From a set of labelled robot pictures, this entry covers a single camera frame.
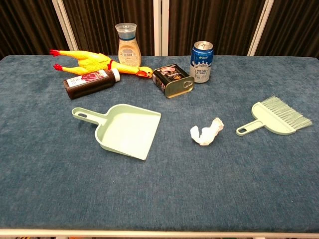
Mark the blue table cloth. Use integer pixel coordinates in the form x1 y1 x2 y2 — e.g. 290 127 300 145
0 54 319 234

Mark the blue and white milk can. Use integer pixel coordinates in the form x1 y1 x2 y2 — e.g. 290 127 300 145
189 41 214 84

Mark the mint green dustpan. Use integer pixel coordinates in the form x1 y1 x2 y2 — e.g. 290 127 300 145
71 104 162 161

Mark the mint green hand broom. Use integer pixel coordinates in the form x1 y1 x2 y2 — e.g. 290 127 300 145
236 94 314 136

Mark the dark juice bottle white cap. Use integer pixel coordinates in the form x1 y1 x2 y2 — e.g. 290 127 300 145
62 68 121 100

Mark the slanted white frame post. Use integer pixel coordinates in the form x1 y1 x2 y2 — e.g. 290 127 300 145
247 0 275 56
51 0 79 51

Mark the white paper ball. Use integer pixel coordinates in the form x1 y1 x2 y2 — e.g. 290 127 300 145
190 117 225 146

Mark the dark brown curtain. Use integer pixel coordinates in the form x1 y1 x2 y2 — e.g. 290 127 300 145
0 0 319 60

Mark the black and gold tin can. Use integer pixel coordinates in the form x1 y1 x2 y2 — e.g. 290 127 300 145
152 64 195 99

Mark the beige sauce bottle clear cap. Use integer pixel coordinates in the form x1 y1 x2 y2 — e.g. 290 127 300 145
115 22 142 67

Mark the upright white frame post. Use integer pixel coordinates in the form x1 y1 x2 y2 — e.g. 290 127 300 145
153 0 170 56

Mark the white table frame edge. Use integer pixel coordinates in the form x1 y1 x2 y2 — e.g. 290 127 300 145
0 228 319 239

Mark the yellow rubber chicken toy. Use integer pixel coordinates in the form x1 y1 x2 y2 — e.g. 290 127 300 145
49 49 154 79

